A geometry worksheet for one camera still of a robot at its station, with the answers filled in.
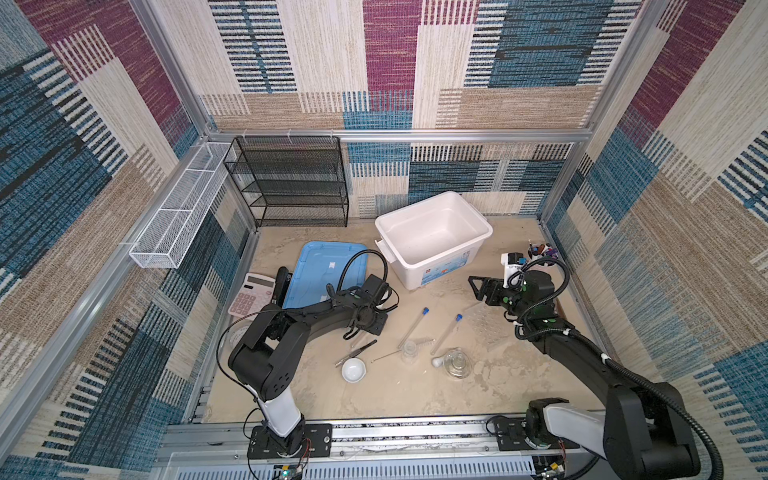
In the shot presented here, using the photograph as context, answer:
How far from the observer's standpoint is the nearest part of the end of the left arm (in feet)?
2.20

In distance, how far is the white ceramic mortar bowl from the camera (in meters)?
0.83

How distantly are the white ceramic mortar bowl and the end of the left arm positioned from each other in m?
0.10
